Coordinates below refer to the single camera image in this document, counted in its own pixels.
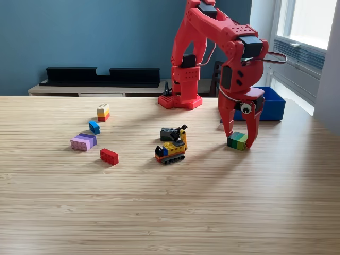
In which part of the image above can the green brick stack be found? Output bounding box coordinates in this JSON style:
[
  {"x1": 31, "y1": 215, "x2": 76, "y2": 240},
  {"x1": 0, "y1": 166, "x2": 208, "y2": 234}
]
[{"x1": 226, "y1": 131, "x2": 249, "y2": 151}]

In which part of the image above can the blue plastic bin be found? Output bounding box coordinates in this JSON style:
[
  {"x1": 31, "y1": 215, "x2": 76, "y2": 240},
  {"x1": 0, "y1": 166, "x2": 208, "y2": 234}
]
[{"x1": 233, "y1": 86, "x2": 287, "y2": 121}]

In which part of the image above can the dark wooden chair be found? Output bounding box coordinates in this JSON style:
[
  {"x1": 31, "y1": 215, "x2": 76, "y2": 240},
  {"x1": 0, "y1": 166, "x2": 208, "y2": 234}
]
[{"x1": 209, "y1": 60, "x2": 224, "y2": 98}]

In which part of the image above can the yellow toy digger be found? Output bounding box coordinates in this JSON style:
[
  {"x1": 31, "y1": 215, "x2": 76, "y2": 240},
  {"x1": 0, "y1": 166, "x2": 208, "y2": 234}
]
[{"x1": 154, "y1": 123, "x2": 189, "y2": 166}]

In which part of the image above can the dark grey brick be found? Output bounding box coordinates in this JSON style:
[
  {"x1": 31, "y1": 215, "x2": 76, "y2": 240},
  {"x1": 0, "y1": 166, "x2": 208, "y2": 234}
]
[{"x1": 160, "y1": 126, "x2": 179, "y2": 142}]

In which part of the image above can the grey window vent grille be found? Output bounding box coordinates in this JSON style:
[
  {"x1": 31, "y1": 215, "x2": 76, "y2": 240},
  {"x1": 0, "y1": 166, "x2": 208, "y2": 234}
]
[{"x1": 273, "y1": 39, "x2": 326, "y2": 78}]

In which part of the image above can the beige yellow red brick stack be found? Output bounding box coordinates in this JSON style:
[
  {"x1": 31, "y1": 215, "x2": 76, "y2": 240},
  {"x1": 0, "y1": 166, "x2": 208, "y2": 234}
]
[{"x1": 96, "y1": 103, "x2": 111, "y2": 122}]

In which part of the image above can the small blue brick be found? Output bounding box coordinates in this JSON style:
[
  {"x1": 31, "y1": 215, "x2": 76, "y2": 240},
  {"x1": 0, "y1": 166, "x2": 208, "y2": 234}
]
[{"x1": 88, "y1": 121, "x2": 101, "y2": 135}]

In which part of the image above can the pale wooden sideboard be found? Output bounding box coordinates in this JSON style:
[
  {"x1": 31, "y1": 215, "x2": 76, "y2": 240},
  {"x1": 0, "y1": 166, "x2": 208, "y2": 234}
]
[{"x1": 28, "y1": 78, "x2": 213, "y2": 97}]

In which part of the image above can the pink and purple brick stack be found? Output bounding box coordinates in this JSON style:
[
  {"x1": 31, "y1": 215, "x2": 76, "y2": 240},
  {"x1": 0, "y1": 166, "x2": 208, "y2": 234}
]
[{"x1": 70, "y1": 133, "x2": 97, "y2": 152}]

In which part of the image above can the red white servo cable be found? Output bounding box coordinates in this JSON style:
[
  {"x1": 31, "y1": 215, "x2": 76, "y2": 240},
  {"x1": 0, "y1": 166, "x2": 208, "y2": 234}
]
[{"x1": 261, "y1": 51, "x2": 288, "y2": 65}]

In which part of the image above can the white window frame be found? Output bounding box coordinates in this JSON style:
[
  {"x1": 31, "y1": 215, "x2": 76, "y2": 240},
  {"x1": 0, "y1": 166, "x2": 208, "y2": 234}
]
[{"x1": 275, "y1": 0, "x2": 338, "y2": 50}]

